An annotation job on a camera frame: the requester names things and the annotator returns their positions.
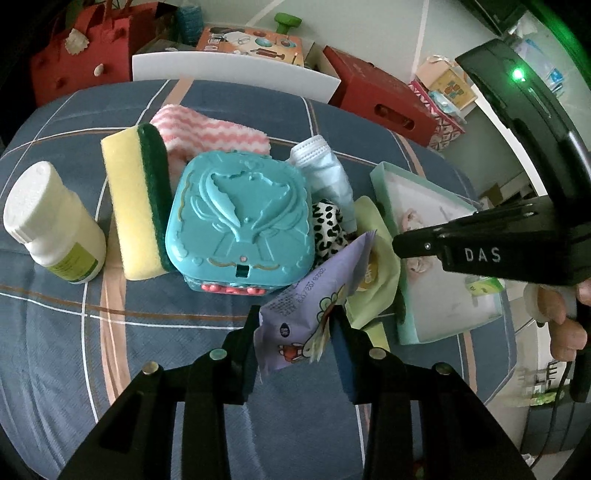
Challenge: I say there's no yellow and green sponge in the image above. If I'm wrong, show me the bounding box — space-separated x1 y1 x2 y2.
100 123 178 281

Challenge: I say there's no teal mesh bundle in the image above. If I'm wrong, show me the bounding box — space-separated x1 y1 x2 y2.
178 4 204 42

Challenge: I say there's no teal shallow box tray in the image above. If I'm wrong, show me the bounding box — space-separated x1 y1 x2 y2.
369 161 507 347

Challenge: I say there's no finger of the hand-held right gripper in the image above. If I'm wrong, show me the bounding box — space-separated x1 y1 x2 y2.
392 223 445 260

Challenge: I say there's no leopard print scrunchie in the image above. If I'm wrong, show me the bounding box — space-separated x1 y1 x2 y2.
311 198 354 266

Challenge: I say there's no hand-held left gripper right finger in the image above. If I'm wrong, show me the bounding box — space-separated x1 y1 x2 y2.
329 305 536 480

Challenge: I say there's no orange toy box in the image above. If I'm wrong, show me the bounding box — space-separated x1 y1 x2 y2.
196 25 305 68

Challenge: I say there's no red cardboard box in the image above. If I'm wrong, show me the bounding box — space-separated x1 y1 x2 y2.
322 45 439 148

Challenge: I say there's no black cable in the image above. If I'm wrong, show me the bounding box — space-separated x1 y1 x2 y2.
538 360 575 464

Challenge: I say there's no white plastic bottle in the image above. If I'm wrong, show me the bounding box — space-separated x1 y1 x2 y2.
2 161 108 283

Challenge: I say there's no purple wet wipes packet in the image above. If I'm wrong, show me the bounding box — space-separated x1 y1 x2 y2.
255 231 377 381

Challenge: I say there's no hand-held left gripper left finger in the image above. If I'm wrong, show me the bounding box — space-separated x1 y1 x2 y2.
58 305 266 480

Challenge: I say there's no person's right hand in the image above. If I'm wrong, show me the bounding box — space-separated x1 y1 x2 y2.
524 281 591 364

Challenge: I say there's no pink striped towel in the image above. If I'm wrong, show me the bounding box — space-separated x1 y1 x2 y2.
150 104 271 178

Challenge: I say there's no blue face mask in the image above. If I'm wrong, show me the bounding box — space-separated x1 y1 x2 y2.
288 135 358 232

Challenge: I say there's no red patterned gift box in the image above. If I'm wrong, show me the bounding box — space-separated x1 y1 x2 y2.
409 78 467 153

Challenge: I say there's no light green cloth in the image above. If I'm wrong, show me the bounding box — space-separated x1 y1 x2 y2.
344 196 402 352

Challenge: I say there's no teal plastic toy case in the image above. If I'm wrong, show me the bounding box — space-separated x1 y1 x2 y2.
165 150 317 296

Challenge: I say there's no small green box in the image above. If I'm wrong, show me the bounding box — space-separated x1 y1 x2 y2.
465 278 506 297

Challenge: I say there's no red gift bag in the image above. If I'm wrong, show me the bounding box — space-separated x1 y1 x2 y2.
30 2 160 107

